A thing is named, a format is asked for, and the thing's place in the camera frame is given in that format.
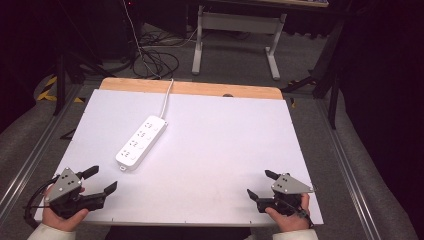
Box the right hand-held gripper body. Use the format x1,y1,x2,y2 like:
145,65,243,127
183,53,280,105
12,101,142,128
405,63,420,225
256,172,316,217

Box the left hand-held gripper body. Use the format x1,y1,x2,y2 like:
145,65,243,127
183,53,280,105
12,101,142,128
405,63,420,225
44,166,105,220

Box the person's right hand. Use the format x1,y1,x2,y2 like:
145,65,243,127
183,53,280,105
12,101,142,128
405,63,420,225
264,192,313,234

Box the person's left hand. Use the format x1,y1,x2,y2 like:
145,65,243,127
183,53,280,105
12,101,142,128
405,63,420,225
41,186,90,233

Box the person's right white sleeve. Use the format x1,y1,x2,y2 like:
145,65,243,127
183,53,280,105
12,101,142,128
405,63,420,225
272,228,320,240

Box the person's white sleeve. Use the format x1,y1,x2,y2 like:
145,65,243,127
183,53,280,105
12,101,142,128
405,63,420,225
26,222,78,240
272,228,320,240

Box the person's left white sleeve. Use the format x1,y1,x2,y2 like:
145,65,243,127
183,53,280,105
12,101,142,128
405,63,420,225
26,222,78,240

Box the white power strip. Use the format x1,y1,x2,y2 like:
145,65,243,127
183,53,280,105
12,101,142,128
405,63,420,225
115,114,169,173

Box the white board sheet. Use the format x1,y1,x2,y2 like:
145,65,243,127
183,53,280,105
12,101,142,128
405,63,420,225
33,88,325,228

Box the person's dark clothing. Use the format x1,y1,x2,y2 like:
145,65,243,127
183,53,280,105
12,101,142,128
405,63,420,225
104,225,253,240

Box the black metal stand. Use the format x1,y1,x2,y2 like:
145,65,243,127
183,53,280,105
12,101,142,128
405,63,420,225
53,39,117,116
280,18,346,130

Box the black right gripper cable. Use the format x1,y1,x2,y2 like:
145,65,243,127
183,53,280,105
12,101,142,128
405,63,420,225
285,199,315,230

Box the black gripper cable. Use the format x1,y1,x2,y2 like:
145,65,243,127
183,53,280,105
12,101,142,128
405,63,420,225
285,199,315,230
23,175,61,230

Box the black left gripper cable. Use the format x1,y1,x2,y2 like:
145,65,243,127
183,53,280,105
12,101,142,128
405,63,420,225
23,175,61,230

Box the aluminium floor rail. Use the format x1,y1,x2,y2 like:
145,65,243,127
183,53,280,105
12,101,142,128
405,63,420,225
314,99,379,240
0,84,86,219

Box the white power strip cable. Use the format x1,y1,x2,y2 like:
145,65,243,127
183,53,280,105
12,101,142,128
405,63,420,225
159,77,175,120

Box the black tangled floor cables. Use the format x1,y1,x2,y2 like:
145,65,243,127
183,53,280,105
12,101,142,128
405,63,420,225
132,31,181,80

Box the thin white floor cable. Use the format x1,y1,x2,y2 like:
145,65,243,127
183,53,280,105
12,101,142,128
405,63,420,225
121,0,162,80

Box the white metal desk frame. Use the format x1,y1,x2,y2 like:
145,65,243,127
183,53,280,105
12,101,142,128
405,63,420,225
191,4,288,81

